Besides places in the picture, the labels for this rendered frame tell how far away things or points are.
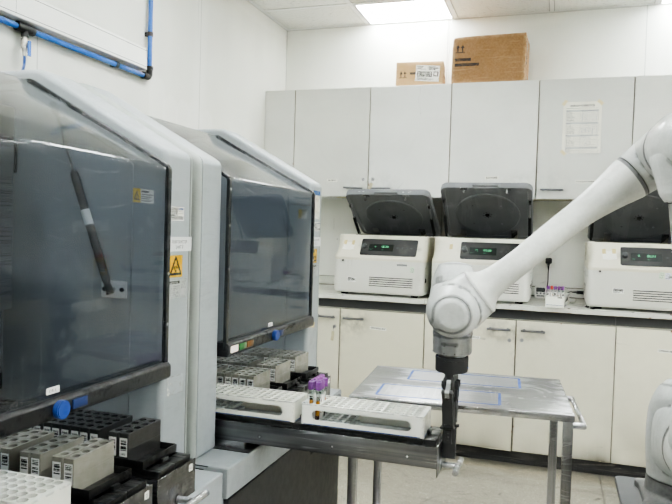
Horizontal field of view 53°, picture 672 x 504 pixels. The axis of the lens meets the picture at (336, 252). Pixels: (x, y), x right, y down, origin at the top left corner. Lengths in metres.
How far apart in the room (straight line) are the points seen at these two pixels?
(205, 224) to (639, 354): 2.80
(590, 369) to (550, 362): 0.21
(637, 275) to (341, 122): 1.98
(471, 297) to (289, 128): 3.29
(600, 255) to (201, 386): 2.70
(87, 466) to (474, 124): 3.35
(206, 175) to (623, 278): 2.72
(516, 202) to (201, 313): 2.82
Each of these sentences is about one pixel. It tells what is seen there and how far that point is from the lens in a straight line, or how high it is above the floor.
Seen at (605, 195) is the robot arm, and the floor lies 1.37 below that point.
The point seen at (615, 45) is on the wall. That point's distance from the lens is 4.62.
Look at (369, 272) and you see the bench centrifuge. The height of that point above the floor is 1.04.
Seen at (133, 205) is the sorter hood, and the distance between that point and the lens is 1.32.
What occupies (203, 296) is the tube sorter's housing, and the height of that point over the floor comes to 1.12.
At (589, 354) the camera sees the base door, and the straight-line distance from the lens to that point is 3.88.
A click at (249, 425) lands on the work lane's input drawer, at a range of 1.69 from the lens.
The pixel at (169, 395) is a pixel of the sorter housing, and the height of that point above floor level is 0.92.
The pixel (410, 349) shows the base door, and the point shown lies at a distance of 3.96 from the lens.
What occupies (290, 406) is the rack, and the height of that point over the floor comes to 0.85.
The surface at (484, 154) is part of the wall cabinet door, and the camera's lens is 4.16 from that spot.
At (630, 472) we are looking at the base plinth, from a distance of 4.09.
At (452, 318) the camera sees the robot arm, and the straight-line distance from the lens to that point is 1.32.
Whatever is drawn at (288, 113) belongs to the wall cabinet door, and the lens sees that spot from 4.52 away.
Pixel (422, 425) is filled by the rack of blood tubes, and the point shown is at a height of 0.85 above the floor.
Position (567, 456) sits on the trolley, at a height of 0.71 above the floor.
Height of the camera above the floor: 1.28
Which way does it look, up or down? 2 degrees down
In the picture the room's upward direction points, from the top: 2 degrees clockwise
